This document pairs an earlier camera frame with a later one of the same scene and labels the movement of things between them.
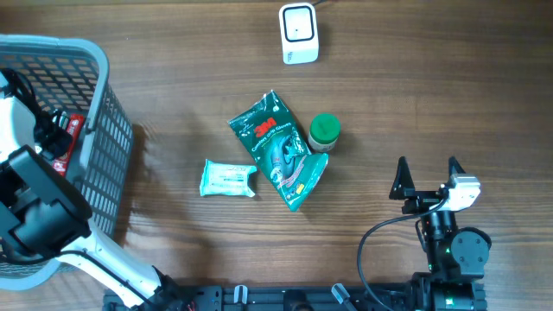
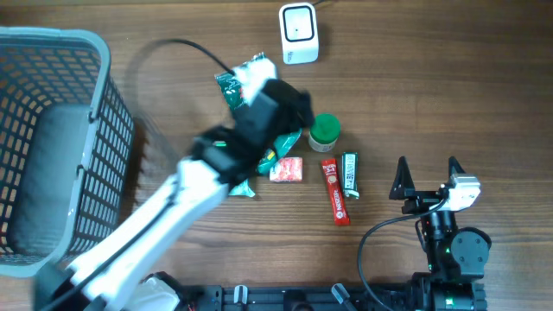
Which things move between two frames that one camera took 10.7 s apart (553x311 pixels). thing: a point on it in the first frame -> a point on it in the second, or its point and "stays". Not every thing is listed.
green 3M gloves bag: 275,138 -> 231,88
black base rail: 422,297 stays
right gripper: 403,187 stays
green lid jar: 325,130 stays
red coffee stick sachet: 75,123 -> 336,193
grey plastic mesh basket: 70,79 stays
